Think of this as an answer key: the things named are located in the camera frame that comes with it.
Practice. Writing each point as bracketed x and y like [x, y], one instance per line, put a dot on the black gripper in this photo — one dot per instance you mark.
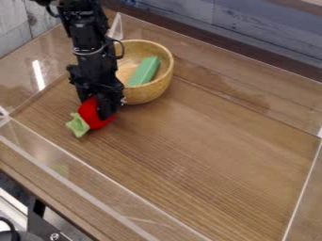
[94, 76]

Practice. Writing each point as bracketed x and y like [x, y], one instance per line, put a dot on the wooden bowl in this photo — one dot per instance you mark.
[137, 50]

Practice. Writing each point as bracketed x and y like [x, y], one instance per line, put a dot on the green rectangular block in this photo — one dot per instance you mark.
[145, 71]

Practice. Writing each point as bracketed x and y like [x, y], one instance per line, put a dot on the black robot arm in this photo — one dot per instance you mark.
[84, 22]

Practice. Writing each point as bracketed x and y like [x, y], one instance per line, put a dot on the clear acrylic tray wall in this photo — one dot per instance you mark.
[206, 165]

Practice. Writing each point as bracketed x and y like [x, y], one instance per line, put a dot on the clear acrylic corner bracket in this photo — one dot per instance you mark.
[115, 31]

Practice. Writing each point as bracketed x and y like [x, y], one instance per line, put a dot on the red plush strawberry toy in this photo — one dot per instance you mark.
[86, 118]

